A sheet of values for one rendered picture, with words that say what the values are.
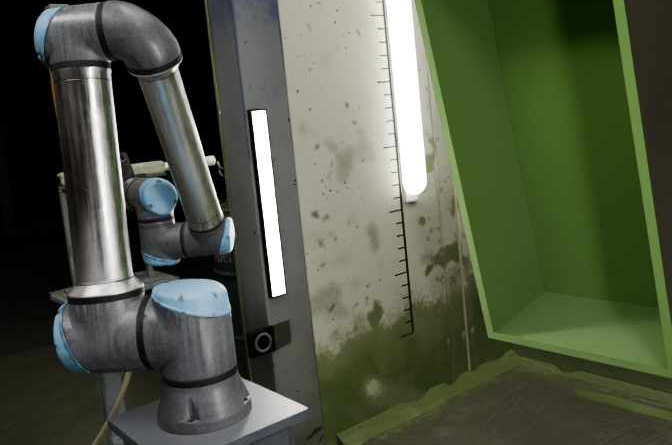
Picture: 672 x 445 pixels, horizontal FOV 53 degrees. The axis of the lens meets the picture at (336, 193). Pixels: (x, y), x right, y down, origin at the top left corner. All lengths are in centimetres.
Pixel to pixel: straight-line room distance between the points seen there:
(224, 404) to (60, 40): 77
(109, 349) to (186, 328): 16
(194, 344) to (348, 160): 128
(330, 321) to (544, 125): 101
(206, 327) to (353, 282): 123
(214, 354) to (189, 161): 44
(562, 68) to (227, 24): 107
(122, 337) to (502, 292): 135
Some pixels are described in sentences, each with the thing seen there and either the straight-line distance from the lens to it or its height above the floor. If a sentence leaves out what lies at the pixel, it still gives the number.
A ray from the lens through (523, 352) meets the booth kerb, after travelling 323.
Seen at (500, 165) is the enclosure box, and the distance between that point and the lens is 227.
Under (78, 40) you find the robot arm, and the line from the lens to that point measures 141.
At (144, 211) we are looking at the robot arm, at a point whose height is 104.
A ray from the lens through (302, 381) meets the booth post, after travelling 243.
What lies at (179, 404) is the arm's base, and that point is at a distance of 139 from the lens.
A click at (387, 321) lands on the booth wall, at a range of 264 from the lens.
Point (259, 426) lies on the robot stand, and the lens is 137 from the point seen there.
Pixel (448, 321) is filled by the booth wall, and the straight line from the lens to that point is 290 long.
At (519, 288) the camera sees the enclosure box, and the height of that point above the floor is 58.
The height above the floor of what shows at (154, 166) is 113.
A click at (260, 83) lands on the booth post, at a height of 136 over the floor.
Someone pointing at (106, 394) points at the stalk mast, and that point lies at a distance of 232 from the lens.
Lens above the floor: 121
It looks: 6 degrees down
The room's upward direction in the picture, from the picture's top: 6 degrees counter-clockwise
